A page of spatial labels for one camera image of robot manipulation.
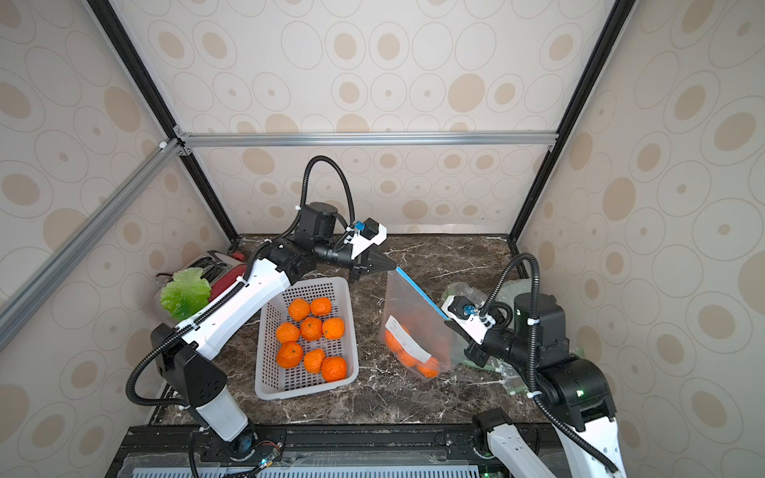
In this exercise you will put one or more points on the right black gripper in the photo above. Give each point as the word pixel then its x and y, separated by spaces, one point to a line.
pixel 475 348

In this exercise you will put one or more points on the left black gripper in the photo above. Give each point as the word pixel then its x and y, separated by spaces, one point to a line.
pixel 377 261

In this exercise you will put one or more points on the green zip-top bag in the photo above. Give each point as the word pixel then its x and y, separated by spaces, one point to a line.
pixel 508 293

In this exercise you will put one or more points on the orange taken out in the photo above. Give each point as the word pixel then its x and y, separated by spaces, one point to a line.
pixel 299 310
pixel 334 369
pixel 290 355
pixel 311 329
pixel 321 307
pixel 313 361
pixel 334 329

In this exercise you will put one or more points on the clear zip-top bag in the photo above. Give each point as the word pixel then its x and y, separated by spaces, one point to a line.
pixel 415 331

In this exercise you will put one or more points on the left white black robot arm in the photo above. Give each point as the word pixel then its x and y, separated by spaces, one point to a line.
pixel 179 369

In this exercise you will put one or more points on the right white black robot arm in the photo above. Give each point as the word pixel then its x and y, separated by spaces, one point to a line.
pixel 572 393

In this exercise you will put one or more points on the red dotted toaster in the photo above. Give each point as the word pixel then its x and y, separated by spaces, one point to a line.
pixel 214 265

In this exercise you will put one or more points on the white perforated plastic basket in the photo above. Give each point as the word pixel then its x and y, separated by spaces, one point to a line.
pixel 275 383

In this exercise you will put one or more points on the green plastic leaf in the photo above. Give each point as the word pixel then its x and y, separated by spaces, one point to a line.
pixel 187 294

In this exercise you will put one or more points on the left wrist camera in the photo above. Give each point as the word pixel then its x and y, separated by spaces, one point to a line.
pixel 365 234

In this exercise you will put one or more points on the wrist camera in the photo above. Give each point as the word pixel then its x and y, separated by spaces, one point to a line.
pixel 464 318
pixel 365 234

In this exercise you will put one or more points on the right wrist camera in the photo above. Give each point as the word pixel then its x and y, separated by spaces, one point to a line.
pixel 464 318

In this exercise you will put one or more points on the horizontal aluminium rail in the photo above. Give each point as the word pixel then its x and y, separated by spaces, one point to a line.
pixel 385 139

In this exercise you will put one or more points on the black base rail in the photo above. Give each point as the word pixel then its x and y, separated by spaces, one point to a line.
pixel 489 446

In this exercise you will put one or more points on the diagonal aluminium rail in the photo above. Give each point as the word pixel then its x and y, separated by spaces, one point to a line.
pixel 25 303

